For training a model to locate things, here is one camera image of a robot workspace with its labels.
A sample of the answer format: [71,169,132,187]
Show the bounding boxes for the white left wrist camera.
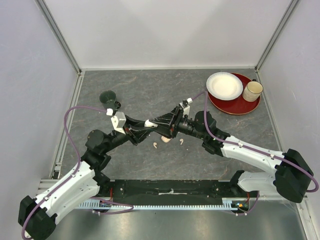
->
[106,108,126,133]

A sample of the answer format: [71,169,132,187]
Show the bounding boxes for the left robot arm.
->
[18,114,159,240]

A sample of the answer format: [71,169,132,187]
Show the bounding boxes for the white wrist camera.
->
[106,108,126,133]
[179,97,193,116]

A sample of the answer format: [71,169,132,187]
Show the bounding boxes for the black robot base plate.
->
[96,179,258,206]

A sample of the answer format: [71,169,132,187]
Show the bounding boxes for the red round tray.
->
[208,73,261,115]

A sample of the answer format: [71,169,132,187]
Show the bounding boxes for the purple cable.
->
[21,106,136,238]
[191,91,320,217]

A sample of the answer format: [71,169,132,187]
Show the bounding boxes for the light blue cable duct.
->
[76,199,238,211]

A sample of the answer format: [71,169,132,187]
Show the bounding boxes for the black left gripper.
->
[102,114,156,153]

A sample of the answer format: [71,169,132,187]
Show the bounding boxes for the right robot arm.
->
[144,105,314,203]

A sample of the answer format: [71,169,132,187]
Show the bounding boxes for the beige patterned cup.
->
[242,80,264,102]

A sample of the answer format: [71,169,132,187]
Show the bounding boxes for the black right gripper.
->
[149,105,206,140]

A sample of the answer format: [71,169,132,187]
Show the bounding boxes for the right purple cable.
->
[191,91,320,217]

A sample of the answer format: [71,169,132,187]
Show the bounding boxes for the white plate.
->
[206,72,243,101]

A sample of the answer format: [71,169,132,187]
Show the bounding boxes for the beige earbud charging case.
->
[161,136,171,143]

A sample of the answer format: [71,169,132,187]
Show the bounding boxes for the aluminium frame rails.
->
[32,0,320,240]

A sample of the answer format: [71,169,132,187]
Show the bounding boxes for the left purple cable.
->
[21,106,136,238]

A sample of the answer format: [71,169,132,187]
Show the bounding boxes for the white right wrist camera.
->
[179,97,193,116]

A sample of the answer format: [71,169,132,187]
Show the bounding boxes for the white earbud charging case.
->
[144,119,158,128]

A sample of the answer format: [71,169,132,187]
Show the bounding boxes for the dark green mug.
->
[99,90,121,110]

